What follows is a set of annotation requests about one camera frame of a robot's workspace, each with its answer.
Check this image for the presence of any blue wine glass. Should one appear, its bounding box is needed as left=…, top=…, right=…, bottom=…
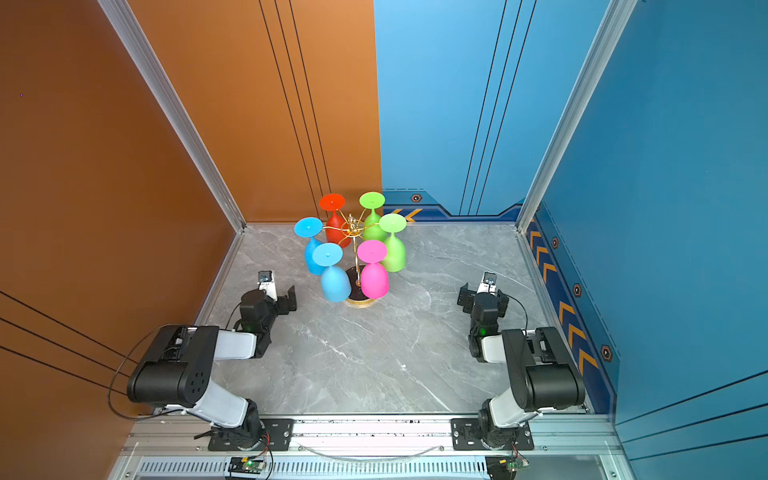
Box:
left=294, top=217, right=325, bottom=276
left=312, top=243, right=351, bottom=303

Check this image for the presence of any magenta wine glass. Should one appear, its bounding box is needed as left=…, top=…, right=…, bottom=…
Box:
left=357, top=240, right=389, bottom=299

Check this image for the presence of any green wine glass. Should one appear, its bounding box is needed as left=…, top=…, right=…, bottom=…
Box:
left=359, top=191, right=387, bottom=241
left=379, top=213, right=407, bottom=272

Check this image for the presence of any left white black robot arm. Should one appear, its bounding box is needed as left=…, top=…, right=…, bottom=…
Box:
left=106, top=284, right=297, bottom=452

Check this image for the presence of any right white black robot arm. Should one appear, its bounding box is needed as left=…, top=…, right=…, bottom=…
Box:
left=457, top=281, right=586, bottom=449

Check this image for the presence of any red wine glass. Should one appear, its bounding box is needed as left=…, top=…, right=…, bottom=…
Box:
left=319, top=193, right=351, bottom=249

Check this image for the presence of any gold wine glass rack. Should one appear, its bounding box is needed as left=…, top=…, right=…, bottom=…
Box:
left=345, top=215, right=377, bottom=308

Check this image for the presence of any right green circuit board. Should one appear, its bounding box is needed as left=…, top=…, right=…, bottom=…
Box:
left=485, top=456, right=530, bottom=480

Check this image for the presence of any green circuit board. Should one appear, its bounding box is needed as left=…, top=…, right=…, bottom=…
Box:
left=485, top=456, right=530, bottom=480
left=226, top=456, right=269, bottom=479

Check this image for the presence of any left green circuit board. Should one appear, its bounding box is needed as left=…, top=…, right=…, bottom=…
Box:
left=226, top=456, right=269, bottom=479

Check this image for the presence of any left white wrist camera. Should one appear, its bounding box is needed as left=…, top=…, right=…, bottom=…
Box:
left=258, top=270, right=278, bottom=301

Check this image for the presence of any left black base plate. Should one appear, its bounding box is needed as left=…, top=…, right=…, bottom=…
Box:
left=207, top=418, right=295, bottom=454

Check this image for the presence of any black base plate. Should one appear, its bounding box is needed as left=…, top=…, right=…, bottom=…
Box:
left=207, top=418, right=295, bottom=454
left=450, top=418, right=535, bottom=451

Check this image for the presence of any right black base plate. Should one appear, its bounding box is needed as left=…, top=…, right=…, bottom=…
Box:
left=450, top=418, right=535, bottom=451

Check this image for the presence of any aluminium front rail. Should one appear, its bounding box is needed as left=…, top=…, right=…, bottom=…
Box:
left=109, top=413, right=634, bottom=479

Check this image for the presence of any right aluminium corner post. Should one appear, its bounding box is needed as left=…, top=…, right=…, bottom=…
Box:
left=516, top=0, right=638, bottom=234

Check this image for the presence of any aluminium corner post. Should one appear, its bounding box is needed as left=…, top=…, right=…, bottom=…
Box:
left=98, top=0, right=247, bottom=234
left=516, top=0, right=638, bottom=234

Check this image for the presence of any left aluminium corner post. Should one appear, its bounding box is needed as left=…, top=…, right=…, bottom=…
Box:
left=98, top=0, right=247, bottom=234

